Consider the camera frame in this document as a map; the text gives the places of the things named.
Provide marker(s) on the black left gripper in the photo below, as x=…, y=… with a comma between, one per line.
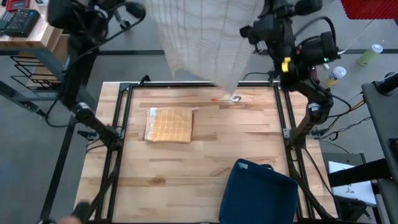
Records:
x=133, y=9

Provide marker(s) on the white waffle towel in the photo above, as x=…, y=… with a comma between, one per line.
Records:
x=205, y=43

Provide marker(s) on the white paper sheet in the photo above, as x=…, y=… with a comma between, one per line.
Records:
x=351, y=189

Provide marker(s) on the black keypad device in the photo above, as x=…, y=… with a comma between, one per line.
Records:
x=21, y=22

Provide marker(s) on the red panel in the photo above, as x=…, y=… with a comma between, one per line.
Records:
x=370, y=8

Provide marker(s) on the wooden workbench with grey frame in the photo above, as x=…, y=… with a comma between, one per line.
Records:
x=31, y=34

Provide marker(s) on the navy and white fabric basket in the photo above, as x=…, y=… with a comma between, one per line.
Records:
x=258, y=193

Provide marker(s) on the grey desk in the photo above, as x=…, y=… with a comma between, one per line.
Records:
x=382, y=118

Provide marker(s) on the white and yellow spray can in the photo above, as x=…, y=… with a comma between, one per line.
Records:
x=335, y=76

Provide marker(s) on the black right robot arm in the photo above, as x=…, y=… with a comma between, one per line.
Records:
x=314, y=87

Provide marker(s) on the pink towel with white lines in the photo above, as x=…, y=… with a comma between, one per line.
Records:
x=148, y=137

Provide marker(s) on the red flat device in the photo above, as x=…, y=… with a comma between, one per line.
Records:
x=18, y=3

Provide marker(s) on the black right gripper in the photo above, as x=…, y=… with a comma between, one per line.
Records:
x=273, y=28

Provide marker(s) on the black metal table frame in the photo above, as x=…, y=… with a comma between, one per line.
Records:
x=202, y=84

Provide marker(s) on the green bottle with white cap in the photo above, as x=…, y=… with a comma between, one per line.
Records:
x=369, y=55

